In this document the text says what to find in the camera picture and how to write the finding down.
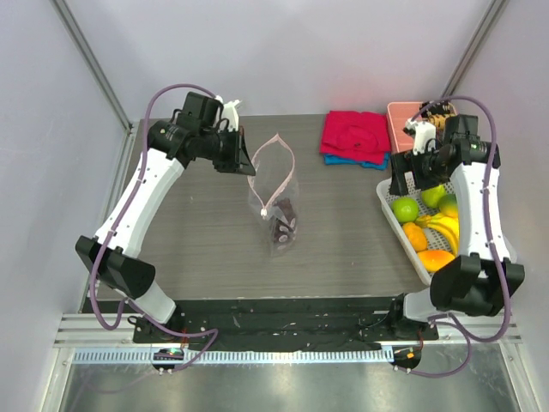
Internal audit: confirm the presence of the left aluminium frame post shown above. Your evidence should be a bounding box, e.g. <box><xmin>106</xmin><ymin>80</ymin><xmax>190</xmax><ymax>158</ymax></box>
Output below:
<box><xmin>50</xmin><ymin>0</ymin><xmax>132</xmax><ymax>133</ymax></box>

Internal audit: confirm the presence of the red grape bunch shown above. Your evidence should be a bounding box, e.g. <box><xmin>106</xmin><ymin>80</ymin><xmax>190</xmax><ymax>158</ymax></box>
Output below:
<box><xmin>269</xmin><ymin>197</ymin><xmax>298</xmax><ymax>253</ymax></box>

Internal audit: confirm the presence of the yellow black patterned roll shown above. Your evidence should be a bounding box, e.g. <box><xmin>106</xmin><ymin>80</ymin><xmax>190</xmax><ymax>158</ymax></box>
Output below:
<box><xmin>426</xmin><ymin>112</ymin><xmax>456</xmax><ymax>130</ymax></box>

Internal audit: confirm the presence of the yellow banana bunch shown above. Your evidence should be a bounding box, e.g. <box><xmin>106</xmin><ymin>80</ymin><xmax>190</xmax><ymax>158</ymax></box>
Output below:
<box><xmin>415</xmin><ymin>213</ymin><xmax>460</xmax><ymax>256</ymax></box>

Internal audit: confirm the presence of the white plastic mesh basket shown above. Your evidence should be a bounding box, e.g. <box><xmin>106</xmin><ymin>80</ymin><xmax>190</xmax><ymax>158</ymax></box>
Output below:
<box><xmin>376</xmin><ymin>173</ymin><xmax>451</xmax><ymax>286</ymax></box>

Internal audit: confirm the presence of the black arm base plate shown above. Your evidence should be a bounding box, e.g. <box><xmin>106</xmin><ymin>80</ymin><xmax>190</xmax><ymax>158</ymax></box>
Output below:
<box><xmin>124</xmin><ymin>297</ymin><xmax>438</xmax><ymax>353</ymax></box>

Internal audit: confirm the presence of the white slotted cable duct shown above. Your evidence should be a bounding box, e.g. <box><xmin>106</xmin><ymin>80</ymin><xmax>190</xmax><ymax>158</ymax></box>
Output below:
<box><xmin>72</xmin><ymin>347</ymin><xmax>394</xmax><ymax>365</ymax></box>

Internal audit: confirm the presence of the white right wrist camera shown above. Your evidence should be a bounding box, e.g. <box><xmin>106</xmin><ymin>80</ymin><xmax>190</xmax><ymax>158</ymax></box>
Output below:
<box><xmin>403</xmin><ymin>118</ymin><xmax>437</xmax><ymax>155</ymax></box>

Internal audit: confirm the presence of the dark green lime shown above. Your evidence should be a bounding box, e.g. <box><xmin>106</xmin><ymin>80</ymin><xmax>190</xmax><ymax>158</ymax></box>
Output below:
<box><xmin>437</xmin><ymin>193</ymin><xmax>459</xmax><ymax>218</ymax></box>

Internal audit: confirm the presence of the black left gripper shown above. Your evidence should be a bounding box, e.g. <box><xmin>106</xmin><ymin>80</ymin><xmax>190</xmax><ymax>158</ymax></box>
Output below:
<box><xmin>201</xmin><ymin>125</ymin><xmax>256</xmax><ymax>176</ymax></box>

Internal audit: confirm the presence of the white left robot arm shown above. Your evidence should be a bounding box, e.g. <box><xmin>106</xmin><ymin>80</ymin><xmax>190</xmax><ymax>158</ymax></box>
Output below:
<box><xmin>75</xmin><ymin>118</ymin><xmax>255</xmax><ymax>342</ymax></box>

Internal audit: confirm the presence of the orange mango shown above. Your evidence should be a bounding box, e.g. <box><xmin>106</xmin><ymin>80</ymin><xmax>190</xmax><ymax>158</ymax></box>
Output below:
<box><xmin>418</xmin><ymin>250</ymin><xmax>455</xmax><ymax>273</ymax></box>

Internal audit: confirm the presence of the clear pink zip top bag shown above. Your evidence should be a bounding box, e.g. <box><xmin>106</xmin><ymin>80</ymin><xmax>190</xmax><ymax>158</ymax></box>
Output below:
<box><xmin>248</xmin><ymin>135</ymin><xmax>299</xmax><ymax>257</ymax></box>

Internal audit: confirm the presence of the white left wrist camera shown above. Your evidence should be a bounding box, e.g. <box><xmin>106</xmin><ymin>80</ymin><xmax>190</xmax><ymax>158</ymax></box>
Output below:
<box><xmin>214</xmin><ymin>95</ymin><xmax>242</xmax><ymax>131</ymax></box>

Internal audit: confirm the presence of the red folded cloth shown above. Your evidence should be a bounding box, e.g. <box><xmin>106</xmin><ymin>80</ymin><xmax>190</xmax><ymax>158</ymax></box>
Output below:
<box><xmin>319</xmin><ymin>111</ymin><xmax>391</xmax><ymax>166</ymax></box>

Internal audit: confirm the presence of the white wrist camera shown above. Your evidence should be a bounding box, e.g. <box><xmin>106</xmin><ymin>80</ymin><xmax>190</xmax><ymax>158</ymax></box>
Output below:
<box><xmin>214</xmin><ymin>95</ymin><xmax>242</xmax><ymax>131</ymax></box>
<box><xmin>403</xmin><ymin>118</ymin><xmax>437</xmax><ymax>155</ymax></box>

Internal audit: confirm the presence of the green apple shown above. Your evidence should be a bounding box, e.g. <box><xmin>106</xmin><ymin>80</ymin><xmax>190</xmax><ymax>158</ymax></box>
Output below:
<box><xmin>391</xmin><ymin>197</ymin><xmax>419</xmax><ymax>224</ymax></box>

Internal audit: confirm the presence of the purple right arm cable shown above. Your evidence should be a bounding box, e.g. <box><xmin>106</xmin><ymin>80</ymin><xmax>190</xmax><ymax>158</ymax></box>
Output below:
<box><xmin>409</xmin><ymin>94</ymin><xmax>514</xmax><ymax>378</ymax></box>

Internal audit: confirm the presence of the black patterned roll top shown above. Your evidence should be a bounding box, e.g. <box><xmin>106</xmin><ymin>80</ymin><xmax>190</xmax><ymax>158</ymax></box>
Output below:
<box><xmin>419</xmin><ymin>100</ymin><xmax>455</xmax><ymax>118</ymax></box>

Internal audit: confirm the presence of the yellow green pear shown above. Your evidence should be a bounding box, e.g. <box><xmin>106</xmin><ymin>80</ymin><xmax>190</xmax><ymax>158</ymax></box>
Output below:
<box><xmin>420</xmin><ymin>185</ymin><xmax>447</xmax><ymax>209</ymax></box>

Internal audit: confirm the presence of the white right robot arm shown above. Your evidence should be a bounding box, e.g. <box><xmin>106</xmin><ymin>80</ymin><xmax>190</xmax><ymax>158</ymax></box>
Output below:
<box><xmin>387</xmin><ymin>139</ymin><xmax>525</xmax><ymax>339</ymax></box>

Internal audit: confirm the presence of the right aluminium frame post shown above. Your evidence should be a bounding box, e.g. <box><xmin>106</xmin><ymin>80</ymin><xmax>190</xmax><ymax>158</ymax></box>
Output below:
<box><xmin>441</xmin><ymin>0</ymin><xmax>510</xmax><ymax>98</ymax></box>

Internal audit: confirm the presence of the blue folded cloth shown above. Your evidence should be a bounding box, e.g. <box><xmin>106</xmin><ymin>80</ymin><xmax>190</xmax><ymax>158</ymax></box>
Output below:
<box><xmin>323</xmin><ymin>153</ymin><xmax>390</xmax><ymax>171</ymax></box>

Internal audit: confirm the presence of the pink divided plastic tray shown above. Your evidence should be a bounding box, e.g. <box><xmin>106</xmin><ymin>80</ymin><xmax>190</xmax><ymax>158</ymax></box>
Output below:
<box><xmin>386</xmin><ymin>101</ymin><xmax>458</xmax><ymax>154</ymax></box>

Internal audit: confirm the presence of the aluminium frame post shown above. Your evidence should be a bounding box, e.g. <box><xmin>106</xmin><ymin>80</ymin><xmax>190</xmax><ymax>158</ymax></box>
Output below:
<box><xmin>50</xmin><ymin>0</ymin><xmax>132</xmax><ymax>133</ymax></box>
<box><xmin>441</xmin><ymin>0</ymin><xmax>510</xmax><ymax>98</ymax></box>

